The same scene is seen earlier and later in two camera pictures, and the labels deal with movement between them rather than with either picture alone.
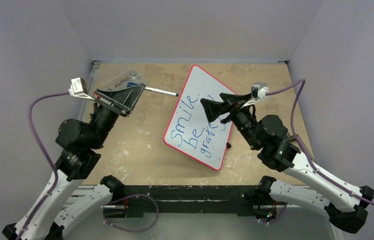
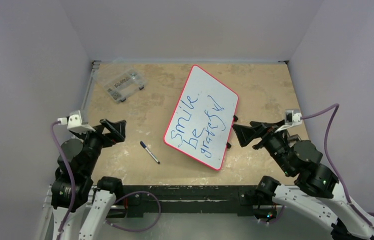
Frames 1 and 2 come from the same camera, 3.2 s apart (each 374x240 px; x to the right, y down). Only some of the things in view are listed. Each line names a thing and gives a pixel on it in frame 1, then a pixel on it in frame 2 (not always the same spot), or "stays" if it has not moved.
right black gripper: x=232 y=112 -> x=264 y=137
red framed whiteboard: x=189 y=130 stays
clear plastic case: x=116 y=75 stays
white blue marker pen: x=159 y=91 -> x=142 y=144
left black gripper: x=125 y=99 -> x=116 y=129
